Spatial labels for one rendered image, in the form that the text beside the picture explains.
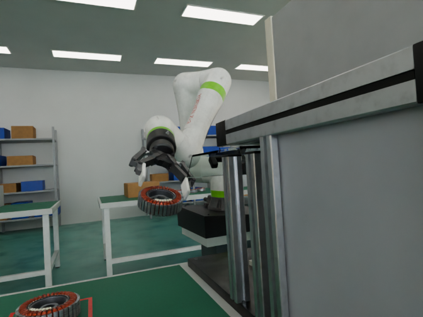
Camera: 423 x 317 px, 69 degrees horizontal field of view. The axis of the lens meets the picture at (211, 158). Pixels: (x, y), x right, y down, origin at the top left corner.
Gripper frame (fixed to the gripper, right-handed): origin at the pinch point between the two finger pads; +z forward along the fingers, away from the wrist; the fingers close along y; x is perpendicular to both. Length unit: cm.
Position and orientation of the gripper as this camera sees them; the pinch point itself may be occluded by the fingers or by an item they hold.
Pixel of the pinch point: (164, 185)
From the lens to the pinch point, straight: 79.3
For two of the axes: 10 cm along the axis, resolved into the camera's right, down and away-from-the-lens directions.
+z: 1.8, 4.7, -8.6
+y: -8.7, -3.3, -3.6
